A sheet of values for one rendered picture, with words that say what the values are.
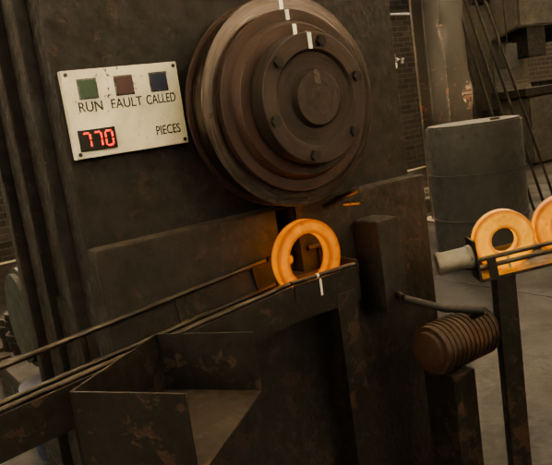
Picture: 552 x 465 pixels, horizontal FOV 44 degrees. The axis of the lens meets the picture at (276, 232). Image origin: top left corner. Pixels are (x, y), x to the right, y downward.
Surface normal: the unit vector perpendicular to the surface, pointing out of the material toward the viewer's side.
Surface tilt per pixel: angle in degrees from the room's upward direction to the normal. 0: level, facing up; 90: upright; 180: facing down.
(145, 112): 90
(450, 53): 90
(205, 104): 90
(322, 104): 90
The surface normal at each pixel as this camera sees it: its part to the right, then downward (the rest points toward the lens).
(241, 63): -0.43, -0.28
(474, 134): -0.26, 0.20
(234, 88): -0.49, -0.02
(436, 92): -0.81, 0.22
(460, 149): -0.54, 0.22
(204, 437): -0.18, -0.95
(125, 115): 0.56, 0.06
